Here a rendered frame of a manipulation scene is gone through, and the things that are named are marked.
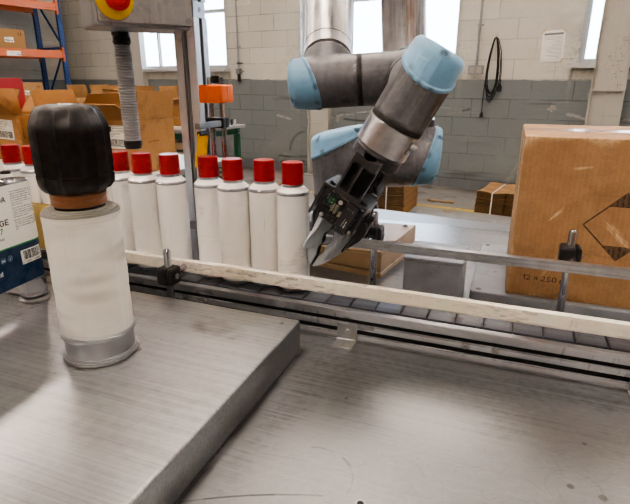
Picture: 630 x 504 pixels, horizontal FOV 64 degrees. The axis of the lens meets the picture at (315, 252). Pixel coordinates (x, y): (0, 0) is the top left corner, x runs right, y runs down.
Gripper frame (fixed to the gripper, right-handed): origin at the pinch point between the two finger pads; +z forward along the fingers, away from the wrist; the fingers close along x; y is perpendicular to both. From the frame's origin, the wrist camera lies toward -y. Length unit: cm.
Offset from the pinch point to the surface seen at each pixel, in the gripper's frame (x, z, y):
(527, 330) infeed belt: 30.4, -11.1, 3.3
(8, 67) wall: -640, 314, -531
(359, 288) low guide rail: 8.5, -2.2, 4.7
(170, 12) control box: -45.0, -17.7, -8.4
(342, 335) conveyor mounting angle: 10.4, 5.2, 6.2
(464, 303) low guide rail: 21.5, -9.7, 4.7
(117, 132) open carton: -129, 69, -121
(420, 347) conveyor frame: 20.5, -0.7, 5.9
